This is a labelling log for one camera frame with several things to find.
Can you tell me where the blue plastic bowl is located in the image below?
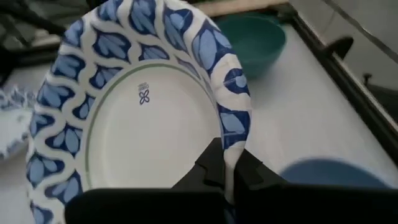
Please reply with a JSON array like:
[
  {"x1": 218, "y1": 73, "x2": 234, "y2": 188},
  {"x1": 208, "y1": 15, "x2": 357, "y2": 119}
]
[{"x1": 279, "y1": 157, "x2": 392, "y2": 190}]

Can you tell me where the blue leaf pattern paper bowl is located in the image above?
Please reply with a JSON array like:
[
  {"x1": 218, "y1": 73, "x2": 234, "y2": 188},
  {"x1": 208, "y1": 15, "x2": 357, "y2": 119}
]
[
  {"x1": 24, "y1": 0, "x2": 252, "y2": 224},
  {"x1": 0, "y1": 85, "x2": 37, "y2": 161}
]

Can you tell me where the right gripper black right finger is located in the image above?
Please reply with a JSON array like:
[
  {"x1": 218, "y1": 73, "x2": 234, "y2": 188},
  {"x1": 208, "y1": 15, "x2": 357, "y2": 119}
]
[{"x1": 233, "y1": 148, "x2": 398, "y2": 224}]

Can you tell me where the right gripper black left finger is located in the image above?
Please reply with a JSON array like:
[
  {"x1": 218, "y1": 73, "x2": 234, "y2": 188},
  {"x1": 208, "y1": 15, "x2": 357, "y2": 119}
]
[{"x1": 64, "y1": 136, "x2": 233, "y2": 224}]

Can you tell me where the black frame clamp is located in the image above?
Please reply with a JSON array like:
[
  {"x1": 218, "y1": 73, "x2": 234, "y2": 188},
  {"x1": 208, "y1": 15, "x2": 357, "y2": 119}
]
[{"x1": 323, "y1": 36, "x2": 355, "y2": 60}]

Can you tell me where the black metal table frame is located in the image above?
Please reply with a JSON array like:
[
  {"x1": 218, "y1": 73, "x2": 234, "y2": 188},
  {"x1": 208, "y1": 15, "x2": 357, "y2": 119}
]
[{"x1": 279, "y1": 6, "x2": 398, "y2": 166}]

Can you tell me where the teal plastic bowl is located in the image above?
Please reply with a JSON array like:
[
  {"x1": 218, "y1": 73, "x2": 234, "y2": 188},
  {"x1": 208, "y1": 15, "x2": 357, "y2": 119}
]
[{"x1": 214, "y1": 12, "x2": 287, "y2": 80}]

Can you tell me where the wooden table board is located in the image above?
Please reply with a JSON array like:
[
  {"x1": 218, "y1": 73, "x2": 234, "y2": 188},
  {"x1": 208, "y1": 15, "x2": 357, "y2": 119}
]
[{"x1": 195, "y1": 0, "x2": 290, "y2": 17}]

